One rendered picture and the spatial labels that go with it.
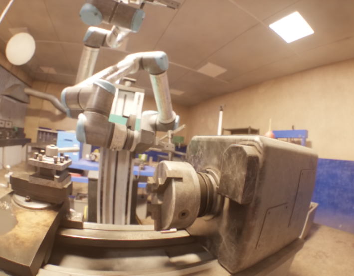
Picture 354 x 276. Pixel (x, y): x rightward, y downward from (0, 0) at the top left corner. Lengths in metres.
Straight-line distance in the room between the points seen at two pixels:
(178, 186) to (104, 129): 0.28
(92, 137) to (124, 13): 0.43
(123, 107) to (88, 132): 1.14
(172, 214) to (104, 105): 0.40
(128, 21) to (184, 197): 0.61
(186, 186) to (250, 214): 0.22
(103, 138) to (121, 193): 1.23
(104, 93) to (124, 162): 1.16
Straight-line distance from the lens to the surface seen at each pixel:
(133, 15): 0.63
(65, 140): 2.55
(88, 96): 0.58
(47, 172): 0.79
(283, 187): 0.63
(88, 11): 0.61
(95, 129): 0.53
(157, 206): 0.59
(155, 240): 0.81
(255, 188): 0.51
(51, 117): 8.16
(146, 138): 0.53
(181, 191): 0.49
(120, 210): 1.78
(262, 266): 0.76
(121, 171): 1.65
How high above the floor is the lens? 1.27
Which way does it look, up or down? 3 degrees up
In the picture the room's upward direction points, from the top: 7 degrees clockwise
